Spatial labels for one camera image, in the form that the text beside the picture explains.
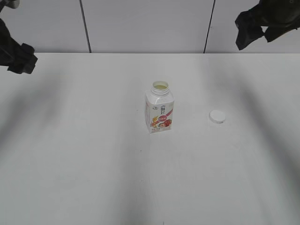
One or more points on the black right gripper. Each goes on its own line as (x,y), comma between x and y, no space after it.
(269,18)

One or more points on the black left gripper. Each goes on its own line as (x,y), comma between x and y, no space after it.
(17,58)

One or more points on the white plastic bottle cap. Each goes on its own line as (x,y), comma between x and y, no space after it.
(217,116)

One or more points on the white yili yogurt bottle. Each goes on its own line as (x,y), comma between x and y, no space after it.
(159,105)

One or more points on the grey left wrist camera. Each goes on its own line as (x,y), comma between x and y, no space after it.
(9,3)

